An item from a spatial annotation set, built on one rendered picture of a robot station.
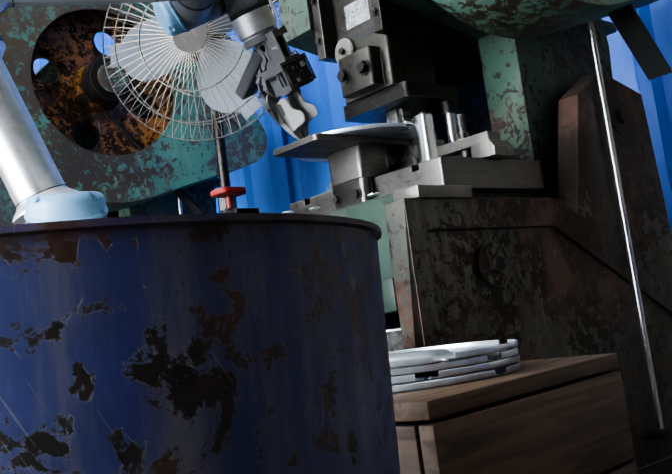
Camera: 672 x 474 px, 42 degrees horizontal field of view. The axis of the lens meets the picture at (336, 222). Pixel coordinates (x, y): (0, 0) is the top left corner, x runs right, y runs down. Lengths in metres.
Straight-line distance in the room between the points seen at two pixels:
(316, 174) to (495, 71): 1.98
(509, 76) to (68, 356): 1.60
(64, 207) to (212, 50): 1.34
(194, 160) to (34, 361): 2.74
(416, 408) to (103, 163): 2.21
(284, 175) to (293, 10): 2.09
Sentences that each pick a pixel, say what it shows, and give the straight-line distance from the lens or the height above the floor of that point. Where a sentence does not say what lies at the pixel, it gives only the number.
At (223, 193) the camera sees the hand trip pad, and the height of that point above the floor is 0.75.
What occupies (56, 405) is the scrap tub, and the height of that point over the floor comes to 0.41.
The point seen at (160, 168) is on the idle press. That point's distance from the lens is 3.00.
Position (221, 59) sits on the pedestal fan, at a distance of 2.55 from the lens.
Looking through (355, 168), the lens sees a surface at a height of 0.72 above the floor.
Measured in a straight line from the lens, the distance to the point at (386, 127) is 1.62.
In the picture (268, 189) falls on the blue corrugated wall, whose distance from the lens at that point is 4.02.
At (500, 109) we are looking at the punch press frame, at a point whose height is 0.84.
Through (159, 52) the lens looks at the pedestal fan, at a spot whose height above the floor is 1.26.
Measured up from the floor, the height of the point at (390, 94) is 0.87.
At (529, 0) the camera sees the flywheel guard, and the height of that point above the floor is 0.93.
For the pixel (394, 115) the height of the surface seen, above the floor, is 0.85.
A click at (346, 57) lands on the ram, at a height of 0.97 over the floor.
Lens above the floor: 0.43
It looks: 7 degrees up
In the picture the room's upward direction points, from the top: 8 degrees counter-clockwise
